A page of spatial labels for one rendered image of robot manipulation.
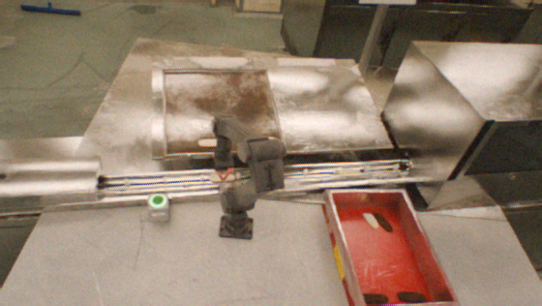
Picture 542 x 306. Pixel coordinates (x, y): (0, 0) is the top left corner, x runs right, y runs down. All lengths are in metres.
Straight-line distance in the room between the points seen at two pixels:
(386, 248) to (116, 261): 0.94
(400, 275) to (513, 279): 0.43
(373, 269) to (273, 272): 0.35
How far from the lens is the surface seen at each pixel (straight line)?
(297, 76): 1.94
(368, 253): 1.46
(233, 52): 2.37
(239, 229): 1.34
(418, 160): 1.69
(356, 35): 3.30
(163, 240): 1.38
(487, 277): 1.63
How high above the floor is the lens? 1.96
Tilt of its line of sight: 43 degrees down
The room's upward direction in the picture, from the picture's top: 10 degrees clockwise
